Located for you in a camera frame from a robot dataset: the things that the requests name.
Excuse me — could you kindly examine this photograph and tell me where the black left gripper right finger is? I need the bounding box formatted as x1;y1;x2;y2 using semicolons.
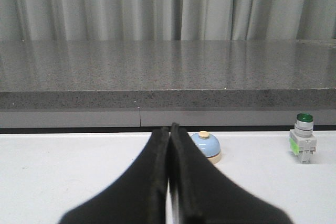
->
169;123;291;223

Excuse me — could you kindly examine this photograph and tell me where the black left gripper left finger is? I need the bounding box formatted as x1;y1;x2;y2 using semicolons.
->
60;127;170;223

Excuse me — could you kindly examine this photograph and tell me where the grey pleated curtain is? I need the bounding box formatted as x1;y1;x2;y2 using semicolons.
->
1;0;335;41

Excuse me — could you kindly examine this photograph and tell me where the green pushbutton switch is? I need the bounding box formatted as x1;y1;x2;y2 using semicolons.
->
289;113;317;164

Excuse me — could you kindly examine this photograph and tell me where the blue and cream desk bell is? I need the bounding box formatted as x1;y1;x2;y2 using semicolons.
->
191;131;222;164

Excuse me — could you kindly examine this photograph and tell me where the grey stone counter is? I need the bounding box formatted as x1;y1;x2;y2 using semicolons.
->
1;40;335;128

